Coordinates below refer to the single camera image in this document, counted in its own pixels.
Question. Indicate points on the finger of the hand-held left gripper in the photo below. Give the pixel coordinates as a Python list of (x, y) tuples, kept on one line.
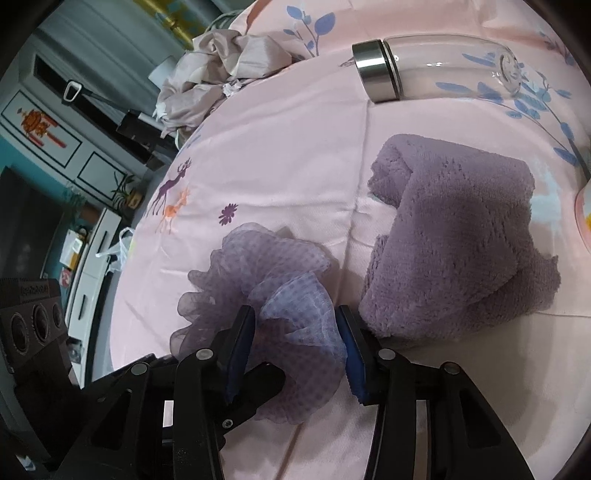
[(263, 383)]

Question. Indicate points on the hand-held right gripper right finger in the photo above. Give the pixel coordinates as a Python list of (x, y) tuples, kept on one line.
[(353, 360)]

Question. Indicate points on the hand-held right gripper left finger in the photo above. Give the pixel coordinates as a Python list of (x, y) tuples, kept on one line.
[(242, 346)]

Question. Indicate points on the purple mesh bath pouf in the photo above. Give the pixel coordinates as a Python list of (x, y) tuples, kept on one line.
[(277, 277)]

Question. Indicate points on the white cabinet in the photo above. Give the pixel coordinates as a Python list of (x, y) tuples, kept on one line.
[(92, 286)]

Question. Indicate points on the white plastic bag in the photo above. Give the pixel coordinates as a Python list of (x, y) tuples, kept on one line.
[(117, 258)]

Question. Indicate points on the black television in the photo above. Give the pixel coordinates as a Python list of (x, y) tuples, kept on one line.
[(23, 221)]

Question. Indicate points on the purple towel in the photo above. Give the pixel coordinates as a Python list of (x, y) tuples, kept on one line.
[(452, 230)]

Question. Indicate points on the potted plant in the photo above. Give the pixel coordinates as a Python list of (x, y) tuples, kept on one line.
[(127, 194)]

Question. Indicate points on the pink printed bedsheet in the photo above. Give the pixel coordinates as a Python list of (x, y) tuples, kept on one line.
[(277, 161)]

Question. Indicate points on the red knot ornament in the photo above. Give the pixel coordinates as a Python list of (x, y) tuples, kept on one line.
[(39, 127)]

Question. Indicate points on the black stand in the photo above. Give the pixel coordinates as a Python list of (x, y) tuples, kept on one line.
[(143, 138)]

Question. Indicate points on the pink plastic jar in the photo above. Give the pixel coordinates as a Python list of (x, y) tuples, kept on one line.
[(584, 217)]

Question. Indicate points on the beige crumpled cloth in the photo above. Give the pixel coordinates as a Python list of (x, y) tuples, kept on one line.
[(231, 55)]

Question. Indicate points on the glass bottle with steel cap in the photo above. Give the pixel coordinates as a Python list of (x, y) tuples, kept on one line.
[(438, 64)]

